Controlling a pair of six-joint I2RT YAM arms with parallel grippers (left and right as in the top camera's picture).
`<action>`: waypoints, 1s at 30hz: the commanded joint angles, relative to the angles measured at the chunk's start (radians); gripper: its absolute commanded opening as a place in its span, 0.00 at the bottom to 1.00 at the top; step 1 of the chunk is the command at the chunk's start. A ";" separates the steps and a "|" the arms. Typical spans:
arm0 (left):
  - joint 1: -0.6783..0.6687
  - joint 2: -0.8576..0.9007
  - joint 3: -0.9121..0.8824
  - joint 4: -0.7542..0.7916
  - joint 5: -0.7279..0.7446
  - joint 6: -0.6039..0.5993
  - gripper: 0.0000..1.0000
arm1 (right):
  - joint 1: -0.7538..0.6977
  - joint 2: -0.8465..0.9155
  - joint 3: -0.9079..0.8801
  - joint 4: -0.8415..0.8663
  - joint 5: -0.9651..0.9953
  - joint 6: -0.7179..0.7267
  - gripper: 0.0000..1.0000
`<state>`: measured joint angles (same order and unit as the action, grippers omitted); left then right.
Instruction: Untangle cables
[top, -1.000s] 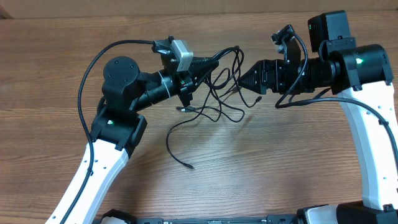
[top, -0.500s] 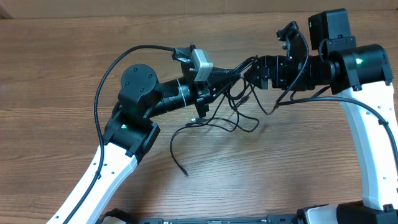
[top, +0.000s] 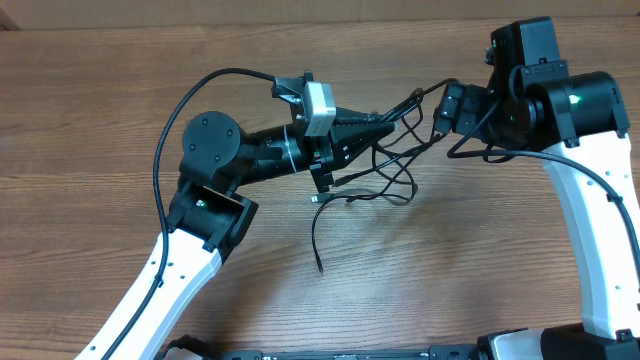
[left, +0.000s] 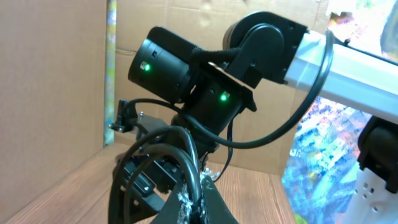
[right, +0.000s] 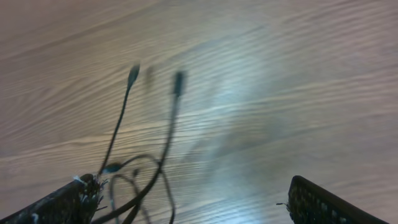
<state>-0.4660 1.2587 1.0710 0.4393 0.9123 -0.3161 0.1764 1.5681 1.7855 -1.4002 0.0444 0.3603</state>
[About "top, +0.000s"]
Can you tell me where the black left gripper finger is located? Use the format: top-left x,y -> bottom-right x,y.
329,123 -> 395,168
333,107 -> 383,125

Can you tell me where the black USB cable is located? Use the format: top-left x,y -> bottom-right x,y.
309,77 -> 459,207

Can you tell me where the black cable silver plug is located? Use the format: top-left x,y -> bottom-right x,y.
310,193 -> 349,274

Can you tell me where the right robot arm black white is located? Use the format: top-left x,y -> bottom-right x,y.
434,17 -> 639,359

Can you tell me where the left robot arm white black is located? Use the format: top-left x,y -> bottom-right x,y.
79,109 -> 395,359

